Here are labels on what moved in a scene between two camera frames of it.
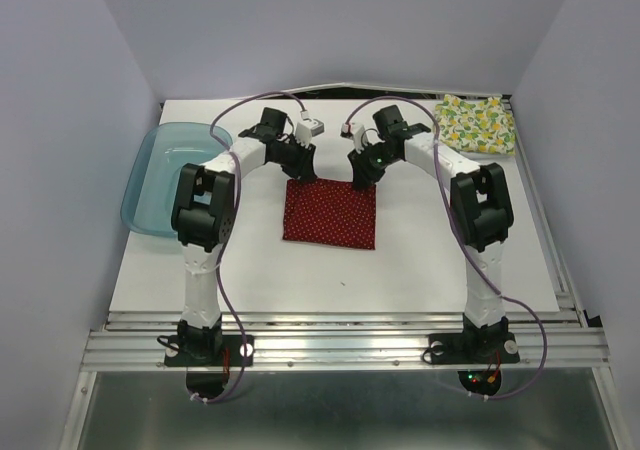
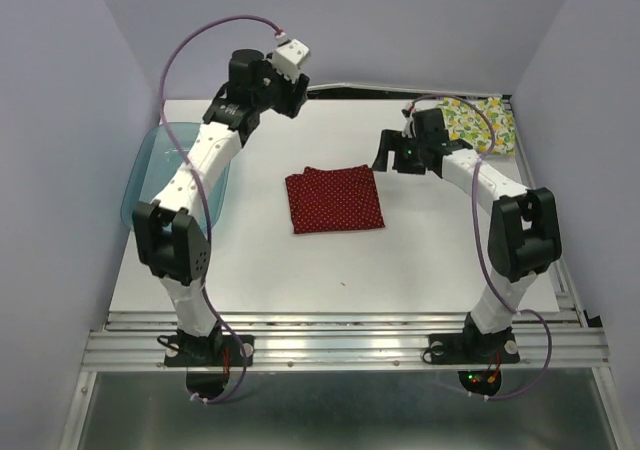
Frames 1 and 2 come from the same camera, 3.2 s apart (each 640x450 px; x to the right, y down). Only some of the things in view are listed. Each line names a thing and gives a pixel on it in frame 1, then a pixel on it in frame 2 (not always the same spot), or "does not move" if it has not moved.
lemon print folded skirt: (475, 125) does not move
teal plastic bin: (151, 186) does not move
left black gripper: (304, 168) to (291, 103)
